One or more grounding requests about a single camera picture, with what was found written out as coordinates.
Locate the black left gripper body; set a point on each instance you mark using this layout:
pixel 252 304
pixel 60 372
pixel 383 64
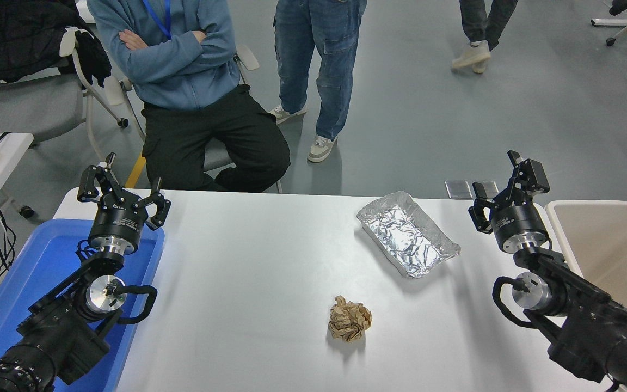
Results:
pixel 117 223

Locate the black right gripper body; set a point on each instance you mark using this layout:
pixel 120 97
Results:
pixel 519 219

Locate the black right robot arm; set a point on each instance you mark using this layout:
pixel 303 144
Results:
pixel 585 321

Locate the large pale dustbin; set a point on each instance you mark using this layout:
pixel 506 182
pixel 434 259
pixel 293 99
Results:
pixel 618 245

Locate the seated person's left hand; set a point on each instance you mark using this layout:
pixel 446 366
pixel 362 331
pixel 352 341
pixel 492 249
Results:
pixel 133 41

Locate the seated person's right hand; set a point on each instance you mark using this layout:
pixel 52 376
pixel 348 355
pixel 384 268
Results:
pixel 200 36

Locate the metal floor plate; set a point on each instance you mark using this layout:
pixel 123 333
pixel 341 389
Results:
pixel 459 190
pixel 493 188

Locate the silver foil tray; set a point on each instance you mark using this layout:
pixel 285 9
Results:
pixel 406 237

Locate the white-armed office chair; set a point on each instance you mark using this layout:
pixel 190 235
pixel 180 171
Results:
pixel 216 155

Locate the blue plastic tray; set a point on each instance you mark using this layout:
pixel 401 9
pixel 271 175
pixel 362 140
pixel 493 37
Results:
pixel 47 261

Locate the seated person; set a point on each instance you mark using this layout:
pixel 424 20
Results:
pixel 199 130

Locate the white side table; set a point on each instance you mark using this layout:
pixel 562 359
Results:
pixel 3 163

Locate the grey office chair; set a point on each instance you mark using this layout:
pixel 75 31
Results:
pixel 30 106

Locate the crumpled tan paper ball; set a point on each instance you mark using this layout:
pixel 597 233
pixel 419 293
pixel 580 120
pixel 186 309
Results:
pixel 349 320

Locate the walking person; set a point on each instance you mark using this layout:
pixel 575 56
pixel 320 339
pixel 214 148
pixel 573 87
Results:
pixel 477 16

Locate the office chair with casters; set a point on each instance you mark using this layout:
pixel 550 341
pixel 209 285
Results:
pixel 613 22

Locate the black jacket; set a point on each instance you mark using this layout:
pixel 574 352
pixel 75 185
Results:
pixel 8 38

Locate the standing person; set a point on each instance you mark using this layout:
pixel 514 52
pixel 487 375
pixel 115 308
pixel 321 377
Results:
pixel 324 60

